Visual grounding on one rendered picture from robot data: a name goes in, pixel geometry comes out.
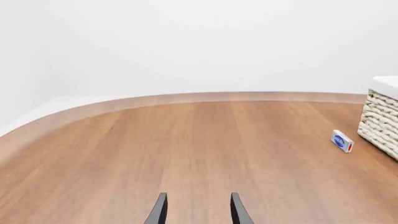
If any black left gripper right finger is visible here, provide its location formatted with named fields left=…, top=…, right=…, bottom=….
left=230, top=192, right=255, bottom=224

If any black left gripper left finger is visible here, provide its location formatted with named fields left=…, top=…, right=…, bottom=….
left=144, top=192, right=168, bottom=224

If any blue and white cream cheese box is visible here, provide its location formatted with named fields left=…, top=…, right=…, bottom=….
left=330, top=129, right=354, bottom=154

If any white woven basket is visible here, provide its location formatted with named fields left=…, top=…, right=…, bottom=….
left=357, top=75, right=398, bottom=162

